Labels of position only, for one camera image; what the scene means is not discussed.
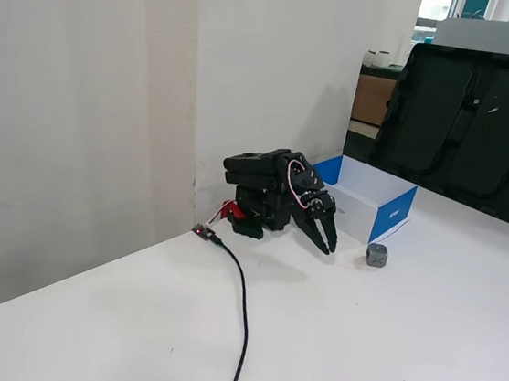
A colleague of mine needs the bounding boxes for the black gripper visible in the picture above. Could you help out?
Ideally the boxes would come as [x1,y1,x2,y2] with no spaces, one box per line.
[274,151,348,257]

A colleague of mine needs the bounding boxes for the gray cube block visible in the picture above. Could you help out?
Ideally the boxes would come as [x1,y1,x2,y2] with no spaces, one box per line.
[364,242,391,269]

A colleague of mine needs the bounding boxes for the blue white cardboard box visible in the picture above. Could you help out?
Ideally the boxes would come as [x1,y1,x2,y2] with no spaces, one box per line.
[303,152,422,249]

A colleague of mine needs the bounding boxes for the red clamp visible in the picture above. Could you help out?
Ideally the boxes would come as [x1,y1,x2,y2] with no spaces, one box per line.
[216,198,249,226]

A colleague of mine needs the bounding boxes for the small controller board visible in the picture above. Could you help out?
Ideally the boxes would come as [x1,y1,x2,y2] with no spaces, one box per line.
[189,222,219,243]

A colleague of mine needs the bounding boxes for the brown cabinet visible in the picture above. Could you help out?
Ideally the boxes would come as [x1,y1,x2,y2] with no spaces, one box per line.
[350,72,398,129]

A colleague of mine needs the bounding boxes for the black plastic tray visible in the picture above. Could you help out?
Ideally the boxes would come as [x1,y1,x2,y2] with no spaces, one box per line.
[361,37,509,232]

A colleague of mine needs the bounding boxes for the gray flat panel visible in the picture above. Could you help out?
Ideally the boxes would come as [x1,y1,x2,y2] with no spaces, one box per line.
[430,11,509,58]

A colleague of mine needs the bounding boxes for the red white servo wire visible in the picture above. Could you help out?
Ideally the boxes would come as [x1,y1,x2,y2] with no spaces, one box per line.
[282,156,311,205]

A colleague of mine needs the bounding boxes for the black power cable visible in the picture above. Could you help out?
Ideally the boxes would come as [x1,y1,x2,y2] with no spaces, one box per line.
[196,234,261,381]

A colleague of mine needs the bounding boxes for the board lead wire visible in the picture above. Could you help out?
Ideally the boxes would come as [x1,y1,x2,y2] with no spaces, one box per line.
[202,208,228,230]

